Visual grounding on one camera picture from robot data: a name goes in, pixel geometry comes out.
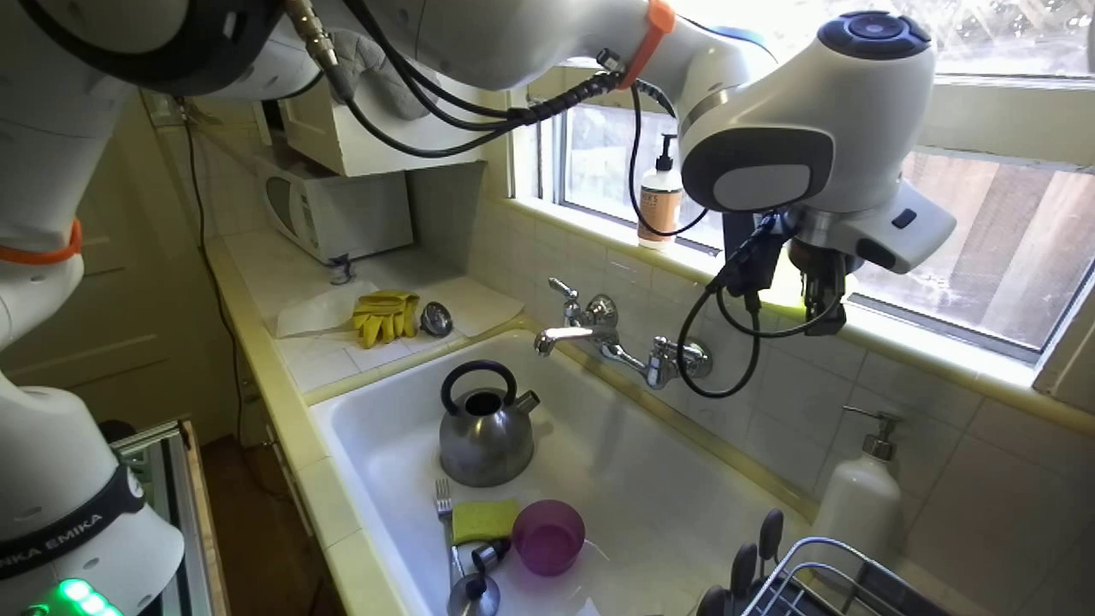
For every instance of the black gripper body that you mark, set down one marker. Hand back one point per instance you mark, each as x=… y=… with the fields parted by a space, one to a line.
x=821 y=269

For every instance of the brown soap bottle black pump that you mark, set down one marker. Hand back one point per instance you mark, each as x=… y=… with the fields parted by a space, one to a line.
x=657 y=199

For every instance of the white soap dispenser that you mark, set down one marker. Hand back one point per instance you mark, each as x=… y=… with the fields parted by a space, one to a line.
x=858 y=502

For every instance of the white ceramic sink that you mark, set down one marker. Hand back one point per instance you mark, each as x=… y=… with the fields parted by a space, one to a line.
x=637 y=458

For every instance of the small metal sink strainer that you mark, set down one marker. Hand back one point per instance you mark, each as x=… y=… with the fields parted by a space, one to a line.
x=437 y=320

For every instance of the yellow sponge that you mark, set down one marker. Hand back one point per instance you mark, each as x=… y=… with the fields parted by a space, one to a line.
x=483 y=523

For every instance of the yellow rubber gloves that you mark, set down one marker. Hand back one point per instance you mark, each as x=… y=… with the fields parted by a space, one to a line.
x=386 y=320

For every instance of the metal utensil in sink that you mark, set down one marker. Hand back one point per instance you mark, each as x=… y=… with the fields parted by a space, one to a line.
x=474 y=582

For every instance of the white upper cabinet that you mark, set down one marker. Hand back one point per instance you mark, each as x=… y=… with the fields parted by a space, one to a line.
x=377 y=147

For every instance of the white microwave oven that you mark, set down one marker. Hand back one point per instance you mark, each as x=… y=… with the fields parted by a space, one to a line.
x=342 y=216

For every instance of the wood edged metal cart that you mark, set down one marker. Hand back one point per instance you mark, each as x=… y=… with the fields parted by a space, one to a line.
x=200 y=516

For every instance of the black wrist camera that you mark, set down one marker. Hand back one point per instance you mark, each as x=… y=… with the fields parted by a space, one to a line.
x=755 y=252

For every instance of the chrome wall faucet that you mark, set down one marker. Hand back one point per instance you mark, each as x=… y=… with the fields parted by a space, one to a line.
x=594 y=325

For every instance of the white wall outlet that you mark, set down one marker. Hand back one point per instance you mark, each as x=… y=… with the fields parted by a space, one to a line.
x=169 y=107

